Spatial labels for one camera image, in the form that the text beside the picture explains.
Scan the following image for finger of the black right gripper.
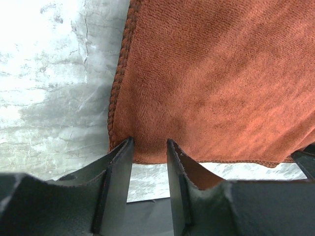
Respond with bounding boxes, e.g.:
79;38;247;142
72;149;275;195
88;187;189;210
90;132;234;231
291;144;315;179

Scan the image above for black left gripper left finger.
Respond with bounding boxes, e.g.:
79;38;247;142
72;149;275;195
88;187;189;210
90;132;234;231
0;138;134;236

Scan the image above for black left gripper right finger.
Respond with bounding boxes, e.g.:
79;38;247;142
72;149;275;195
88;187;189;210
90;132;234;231
167;139;315;236

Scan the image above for rust brown towel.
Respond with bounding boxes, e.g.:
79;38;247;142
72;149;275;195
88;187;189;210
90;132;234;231
108;0;315;168

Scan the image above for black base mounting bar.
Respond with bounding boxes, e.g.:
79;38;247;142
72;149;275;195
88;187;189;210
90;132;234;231
122;198;174;236

